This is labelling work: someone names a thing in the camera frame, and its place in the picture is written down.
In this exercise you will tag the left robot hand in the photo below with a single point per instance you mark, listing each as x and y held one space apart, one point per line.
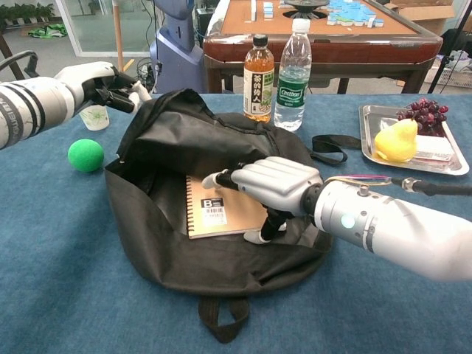
92 79

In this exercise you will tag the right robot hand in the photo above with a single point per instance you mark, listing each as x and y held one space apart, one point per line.
280 180

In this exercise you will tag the kraft spiral notebook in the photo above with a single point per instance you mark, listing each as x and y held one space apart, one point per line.
236 214

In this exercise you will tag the black fabric backpack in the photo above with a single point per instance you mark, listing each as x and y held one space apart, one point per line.
221 265

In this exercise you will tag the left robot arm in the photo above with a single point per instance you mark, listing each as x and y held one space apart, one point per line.
37 107

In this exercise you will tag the white paper cup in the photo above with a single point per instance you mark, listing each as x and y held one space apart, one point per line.
96 119

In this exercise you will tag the wooden pole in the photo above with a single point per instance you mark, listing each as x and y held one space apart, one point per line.
118 37

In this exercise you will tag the white framed glass partition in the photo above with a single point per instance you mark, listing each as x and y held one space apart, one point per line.
70 29

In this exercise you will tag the green cloth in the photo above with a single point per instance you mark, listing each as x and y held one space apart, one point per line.
48 31

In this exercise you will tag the green foam ball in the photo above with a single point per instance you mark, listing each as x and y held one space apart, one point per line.
86 155

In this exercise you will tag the dark table leg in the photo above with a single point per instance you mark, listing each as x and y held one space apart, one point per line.
5 48

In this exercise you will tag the row of potted plants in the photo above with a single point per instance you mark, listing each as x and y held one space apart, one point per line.
26 13

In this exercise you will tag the metal tray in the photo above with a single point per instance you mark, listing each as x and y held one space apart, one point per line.
368 140

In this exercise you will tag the brown tea bottle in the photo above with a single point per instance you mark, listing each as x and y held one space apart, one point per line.
258 85

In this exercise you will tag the clear water bottle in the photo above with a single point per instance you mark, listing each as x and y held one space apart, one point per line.
293 81

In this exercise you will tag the yellow pear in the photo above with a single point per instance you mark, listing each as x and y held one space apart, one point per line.
396 144

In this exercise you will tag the brown mahjong table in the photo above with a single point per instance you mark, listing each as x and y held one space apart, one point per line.
350 46

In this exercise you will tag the white rectangular block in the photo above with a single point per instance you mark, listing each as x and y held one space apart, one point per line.
435 147

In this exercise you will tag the red grape bunch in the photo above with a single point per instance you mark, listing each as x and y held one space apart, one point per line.
427 110

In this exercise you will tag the black mahjong table dial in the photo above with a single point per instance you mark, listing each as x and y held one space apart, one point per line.
306 13

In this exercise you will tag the blue mahjong tile heap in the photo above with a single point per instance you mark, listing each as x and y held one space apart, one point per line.
350 14

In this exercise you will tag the blue felt table cover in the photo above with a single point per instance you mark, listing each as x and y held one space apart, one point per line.
55 258

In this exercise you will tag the black tripod stand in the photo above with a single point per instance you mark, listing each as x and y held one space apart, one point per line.
439 75

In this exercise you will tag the white plastic basket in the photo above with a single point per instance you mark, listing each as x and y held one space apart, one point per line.
457 77

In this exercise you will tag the cardboard box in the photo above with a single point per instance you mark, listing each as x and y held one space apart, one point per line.
431 14

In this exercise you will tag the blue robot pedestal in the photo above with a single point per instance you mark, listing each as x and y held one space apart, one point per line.
177 62

